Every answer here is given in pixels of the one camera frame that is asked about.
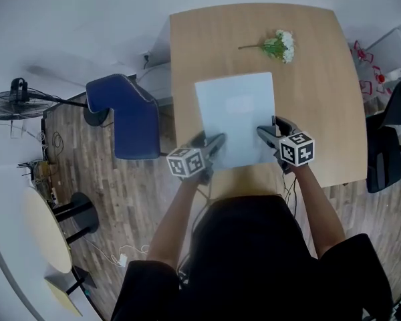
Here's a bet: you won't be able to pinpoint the tangle of cables and devices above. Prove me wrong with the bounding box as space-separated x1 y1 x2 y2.
17 130 65 203

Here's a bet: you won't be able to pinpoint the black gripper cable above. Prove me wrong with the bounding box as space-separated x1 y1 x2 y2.
281 168 299 215

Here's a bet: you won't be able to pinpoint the black pedestal table base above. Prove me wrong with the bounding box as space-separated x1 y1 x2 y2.
52 191 100 245

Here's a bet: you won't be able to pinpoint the black office chair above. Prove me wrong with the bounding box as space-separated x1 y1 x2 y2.
365 76 401 195

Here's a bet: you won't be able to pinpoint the round beige table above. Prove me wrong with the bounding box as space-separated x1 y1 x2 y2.
21 187 74 274

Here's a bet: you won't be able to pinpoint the red ornaments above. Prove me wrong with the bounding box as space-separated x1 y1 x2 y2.
350 39 394 97

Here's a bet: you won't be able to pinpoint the white flower bouquet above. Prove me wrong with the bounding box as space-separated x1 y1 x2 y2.
238 29 297 65

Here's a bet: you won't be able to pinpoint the small beige table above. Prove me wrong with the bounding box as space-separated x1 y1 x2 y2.
43 265 96 318

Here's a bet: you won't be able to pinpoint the white folder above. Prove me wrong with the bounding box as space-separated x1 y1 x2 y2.
194 72 277 171

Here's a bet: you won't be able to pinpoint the person's right forearm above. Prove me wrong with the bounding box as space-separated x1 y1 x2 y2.
292 163 347 260

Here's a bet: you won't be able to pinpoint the black standing fan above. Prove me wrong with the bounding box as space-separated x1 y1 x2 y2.
0 78 112 128

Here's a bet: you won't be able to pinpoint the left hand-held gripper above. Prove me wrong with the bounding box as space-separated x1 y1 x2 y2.
166 131 227 185

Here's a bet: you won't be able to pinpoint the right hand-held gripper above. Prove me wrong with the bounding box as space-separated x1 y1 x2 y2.
256 115 316 175

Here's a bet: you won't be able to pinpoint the blue upholstered chair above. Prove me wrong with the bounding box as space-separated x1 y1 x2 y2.
85 73 162 161

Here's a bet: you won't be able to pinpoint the person's black clothing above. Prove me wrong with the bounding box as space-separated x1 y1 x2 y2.
110 194 395 321

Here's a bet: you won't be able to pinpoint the person's left forearm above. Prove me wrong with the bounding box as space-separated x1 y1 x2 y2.
146 175 202 271

